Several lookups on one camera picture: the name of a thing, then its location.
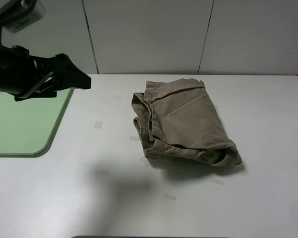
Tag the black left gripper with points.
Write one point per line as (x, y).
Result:
(44, 77)

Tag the khaki shorts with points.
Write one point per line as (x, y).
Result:
(177, 121)

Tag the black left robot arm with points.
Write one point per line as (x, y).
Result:
(9, 71)

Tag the green plastic tray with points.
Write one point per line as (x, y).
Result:
(28, 128)

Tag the clear tape strip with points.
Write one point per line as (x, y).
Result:
(170, 196)
(98, 125)
(217, 181)
(134, 138)
(144, 161)
(102, 172)

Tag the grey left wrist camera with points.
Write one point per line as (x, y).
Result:
(16, 15)

